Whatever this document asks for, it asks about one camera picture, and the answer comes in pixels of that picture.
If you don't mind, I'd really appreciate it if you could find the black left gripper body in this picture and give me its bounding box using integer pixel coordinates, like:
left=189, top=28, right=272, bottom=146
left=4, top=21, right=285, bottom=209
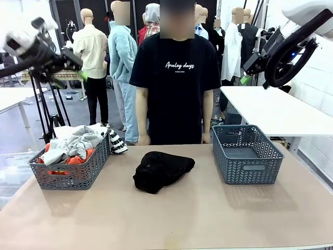
left=28, top=43, right=69, bottom=79

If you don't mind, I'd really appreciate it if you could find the grey plastic basket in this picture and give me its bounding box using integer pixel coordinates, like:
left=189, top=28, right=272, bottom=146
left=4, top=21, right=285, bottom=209
left=28, top=134, right=111, bottom=191

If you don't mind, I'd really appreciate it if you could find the person's left forearm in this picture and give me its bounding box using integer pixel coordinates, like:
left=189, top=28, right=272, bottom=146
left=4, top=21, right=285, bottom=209
left=202, top=90, right=214, bottom=135

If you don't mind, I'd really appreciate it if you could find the table with patterned cloth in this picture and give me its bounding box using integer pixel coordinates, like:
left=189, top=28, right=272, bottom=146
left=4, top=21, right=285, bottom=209
left=20, top=68, right=88, bottom=102

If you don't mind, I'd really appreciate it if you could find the mannequin in black jacket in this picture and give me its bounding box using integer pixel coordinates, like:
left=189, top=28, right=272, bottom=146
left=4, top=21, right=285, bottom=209
left=238, top=8, right=267, bottom=79

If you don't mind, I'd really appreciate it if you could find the grey basket with label sticker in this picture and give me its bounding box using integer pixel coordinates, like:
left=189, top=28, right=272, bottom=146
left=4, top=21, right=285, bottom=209
left=212, top=124, right=285, bottom=185

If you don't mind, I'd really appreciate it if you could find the black camera tripod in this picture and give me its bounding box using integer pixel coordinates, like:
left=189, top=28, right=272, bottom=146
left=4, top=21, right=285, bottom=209
left=28, top=71, right=71, bottom=144

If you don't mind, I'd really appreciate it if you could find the person's right hand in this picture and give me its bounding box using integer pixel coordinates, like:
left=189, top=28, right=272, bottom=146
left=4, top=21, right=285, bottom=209
left=137, top=133, right=152, bottom=146

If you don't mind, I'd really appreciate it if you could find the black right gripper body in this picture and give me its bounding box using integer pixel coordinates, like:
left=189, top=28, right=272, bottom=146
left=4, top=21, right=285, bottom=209
left=257, top=28, right=286, bottom=66

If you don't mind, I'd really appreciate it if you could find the white garment with black print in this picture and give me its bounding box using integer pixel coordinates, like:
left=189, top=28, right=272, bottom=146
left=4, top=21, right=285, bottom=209
left=53, top=122, right=129, bottom=155

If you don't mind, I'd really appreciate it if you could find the white table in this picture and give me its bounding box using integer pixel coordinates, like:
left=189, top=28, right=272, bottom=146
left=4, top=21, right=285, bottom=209
left=0, top=86, right=49, bottom=152
left=220, top=85, right=333, bottom=157

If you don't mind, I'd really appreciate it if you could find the clear plastic storage box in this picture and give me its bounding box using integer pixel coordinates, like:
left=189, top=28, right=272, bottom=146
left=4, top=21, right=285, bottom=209
left=0, top=151, right=37, bottom=209

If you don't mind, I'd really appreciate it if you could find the mannequin in white shirt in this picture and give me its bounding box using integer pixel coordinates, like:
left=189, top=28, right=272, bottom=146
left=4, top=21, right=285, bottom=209
left=221, top=7, right=246, bottom=86

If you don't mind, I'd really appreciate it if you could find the person in black t-shirt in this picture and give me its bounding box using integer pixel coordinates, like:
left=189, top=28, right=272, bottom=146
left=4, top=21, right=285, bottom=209
left=129, top=0, right=222, bottom=145

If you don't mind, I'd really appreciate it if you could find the mannequin in plaid hooded shirt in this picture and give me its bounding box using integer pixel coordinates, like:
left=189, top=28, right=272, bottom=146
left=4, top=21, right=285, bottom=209
left=137, top=3, right=161, bottom=45

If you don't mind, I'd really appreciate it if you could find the mannequin in light blue fleece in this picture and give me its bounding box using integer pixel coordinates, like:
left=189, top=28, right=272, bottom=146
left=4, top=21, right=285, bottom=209
left=107, top=0, right=140, bottom=144

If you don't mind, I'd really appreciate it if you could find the mannequin in dark suit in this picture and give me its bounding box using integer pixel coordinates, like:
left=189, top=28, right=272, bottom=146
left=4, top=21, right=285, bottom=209
left=195, top=4, right=226, bottom=63

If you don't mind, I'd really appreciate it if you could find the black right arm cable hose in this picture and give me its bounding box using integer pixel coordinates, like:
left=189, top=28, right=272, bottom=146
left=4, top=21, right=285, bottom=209
left=262, top=8, right=333, bottom=90

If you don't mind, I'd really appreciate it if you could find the person's right forearm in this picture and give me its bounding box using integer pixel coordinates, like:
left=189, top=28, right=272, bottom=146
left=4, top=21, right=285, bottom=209
left=135, top=87, right=151, bottom=136

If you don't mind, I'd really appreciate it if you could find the mannequin in cream jacket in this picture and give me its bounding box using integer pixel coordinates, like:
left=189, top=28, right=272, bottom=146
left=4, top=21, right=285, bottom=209
left=73, top=8, right=110, bottom=126

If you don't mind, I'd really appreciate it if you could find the orange cartoon mouse shirt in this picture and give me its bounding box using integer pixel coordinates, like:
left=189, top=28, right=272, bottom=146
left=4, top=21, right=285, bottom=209
left=37, top=142, right=96, bottom=176

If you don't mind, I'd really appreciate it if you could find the light grey garment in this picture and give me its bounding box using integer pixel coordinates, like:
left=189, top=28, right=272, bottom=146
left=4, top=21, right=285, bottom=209
left=40, top=124, right=105, bottom=166

